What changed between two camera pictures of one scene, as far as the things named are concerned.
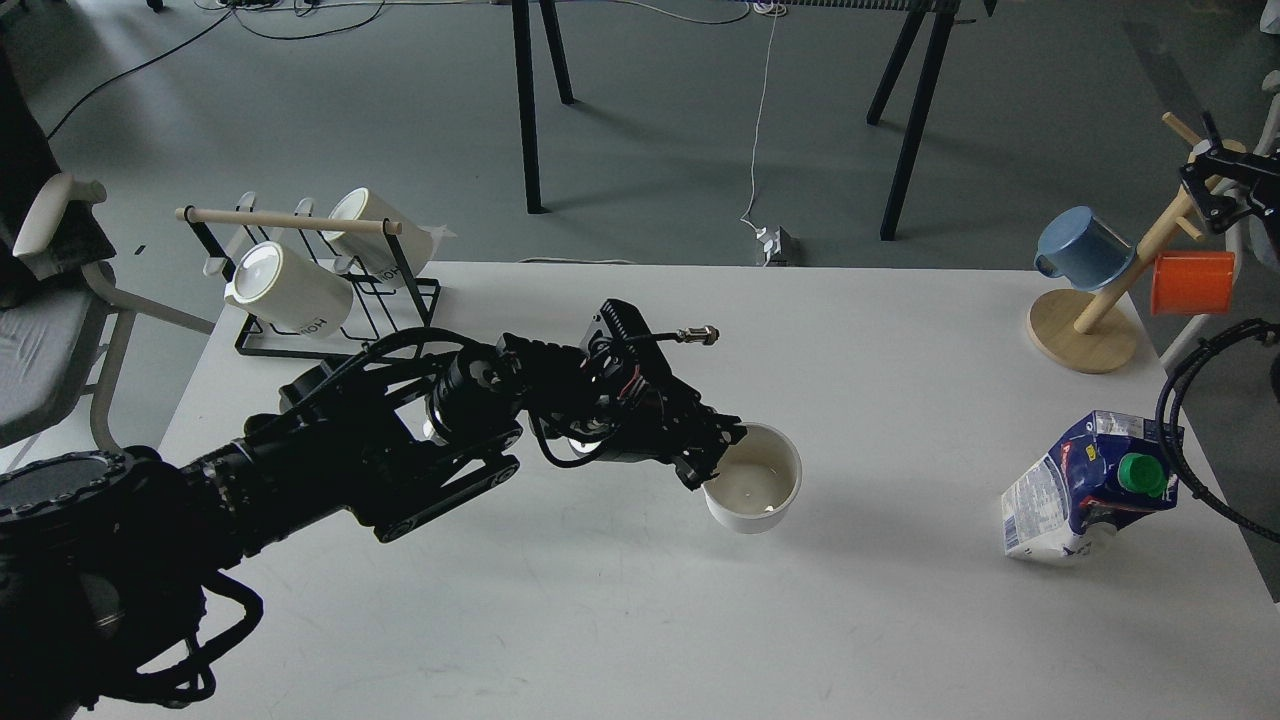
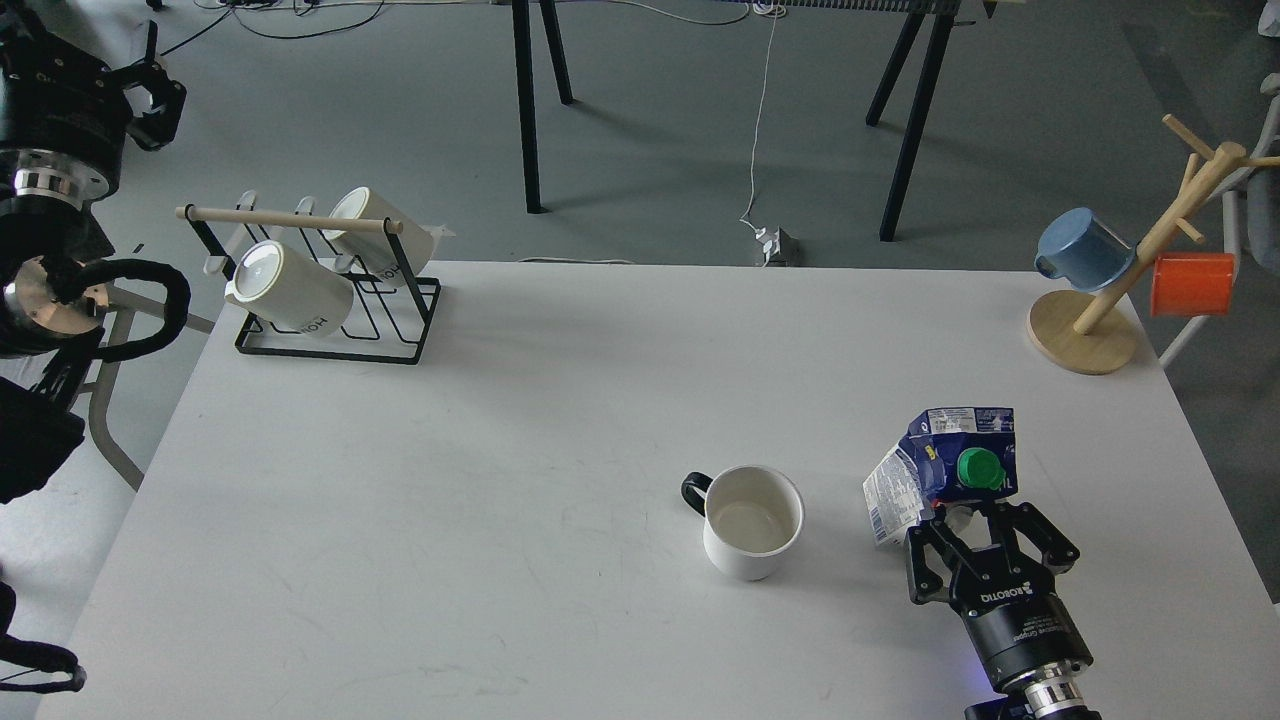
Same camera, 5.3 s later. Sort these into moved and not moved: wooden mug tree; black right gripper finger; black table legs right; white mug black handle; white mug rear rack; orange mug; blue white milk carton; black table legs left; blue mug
Moved: black right gripper finger; blue white milk carton; white mug black handle
Not moved: black table legs left; orange mug; white mug rear rack; black table legs right; blue mug; wooden mug tree
